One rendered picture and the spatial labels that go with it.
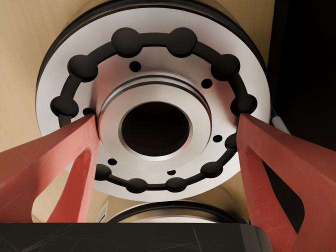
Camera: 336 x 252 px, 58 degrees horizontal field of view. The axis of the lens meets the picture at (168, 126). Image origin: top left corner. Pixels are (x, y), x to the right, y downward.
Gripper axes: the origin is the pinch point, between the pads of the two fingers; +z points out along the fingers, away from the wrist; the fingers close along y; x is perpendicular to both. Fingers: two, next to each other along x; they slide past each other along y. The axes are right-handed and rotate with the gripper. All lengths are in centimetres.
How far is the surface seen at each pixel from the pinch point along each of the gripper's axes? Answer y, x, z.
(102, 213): 4.3, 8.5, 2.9
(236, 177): -4.5, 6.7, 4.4
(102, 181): 3.3, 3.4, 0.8
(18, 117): 8.1, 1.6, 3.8
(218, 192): -3.2, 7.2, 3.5
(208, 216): -2.3, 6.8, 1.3
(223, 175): -2.8, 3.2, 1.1
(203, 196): -2.2, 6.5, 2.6
